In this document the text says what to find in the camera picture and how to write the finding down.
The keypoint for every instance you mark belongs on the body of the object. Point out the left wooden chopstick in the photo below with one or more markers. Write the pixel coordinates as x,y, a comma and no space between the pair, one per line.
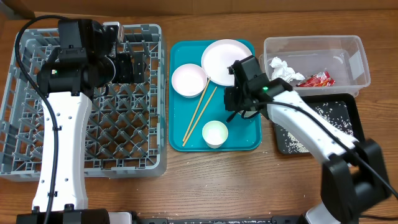
196,110

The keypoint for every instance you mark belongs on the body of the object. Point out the large white plate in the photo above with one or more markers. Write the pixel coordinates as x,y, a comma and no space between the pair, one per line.
219,56

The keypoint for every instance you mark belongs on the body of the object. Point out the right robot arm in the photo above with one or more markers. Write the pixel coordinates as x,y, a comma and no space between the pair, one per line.
354,175

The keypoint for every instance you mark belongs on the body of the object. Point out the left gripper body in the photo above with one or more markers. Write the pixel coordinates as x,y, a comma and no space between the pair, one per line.
122,73

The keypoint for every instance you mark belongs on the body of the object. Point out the clear plastic bin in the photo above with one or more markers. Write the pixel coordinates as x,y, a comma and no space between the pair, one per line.
342,56

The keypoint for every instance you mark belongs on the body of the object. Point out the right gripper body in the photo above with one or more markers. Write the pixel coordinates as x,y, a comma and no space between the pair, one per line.
232,99

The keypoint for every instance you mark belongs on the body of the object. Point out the white shallow bowl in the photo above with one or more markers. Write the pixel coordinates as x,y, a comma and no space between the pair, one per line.
189,80

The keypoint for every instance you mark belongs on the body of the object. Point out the right wooden chopstick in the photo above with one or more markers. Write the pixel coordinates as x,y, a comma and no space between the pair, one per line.
199,117

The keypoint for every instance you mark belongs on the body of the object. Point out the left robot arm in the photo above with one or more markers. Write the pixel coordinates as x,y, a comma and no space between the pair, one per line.
87,58

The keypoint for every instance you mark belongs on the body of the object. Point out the small white cup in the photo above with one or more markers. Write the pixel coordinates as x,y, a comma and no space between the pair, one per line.
215,133

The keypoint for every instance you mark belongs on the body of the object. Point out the white tissue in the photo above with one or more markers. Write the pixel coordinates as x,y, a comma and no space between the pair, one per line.
283,71

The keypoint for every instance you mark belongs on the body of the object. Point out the red snack wrapper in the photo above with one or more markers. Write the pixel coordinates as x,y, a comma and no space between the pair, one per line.
317,80

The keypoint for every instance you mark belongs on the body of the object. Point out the wooden chopstick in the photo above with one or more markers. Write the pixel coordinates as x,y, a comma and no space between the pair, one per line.
199,117
196,110

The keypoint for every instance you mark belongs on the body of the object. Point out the teal plastic tray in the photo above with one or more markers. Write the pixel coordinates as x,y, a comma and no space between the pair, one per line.
243,134

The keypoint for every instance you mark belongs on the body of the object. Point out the grey plastic dish rack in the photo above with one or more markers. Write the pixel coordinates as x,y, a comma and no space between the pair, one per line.
126,128

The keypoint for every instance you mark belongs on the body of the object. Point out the black tray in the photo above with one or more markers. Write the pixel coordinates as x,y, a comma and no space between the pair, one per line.
352,109

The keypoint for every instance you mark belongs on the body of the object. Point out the white rice pile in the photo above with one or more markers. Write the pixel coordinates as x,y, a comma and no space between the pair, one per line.
335,112

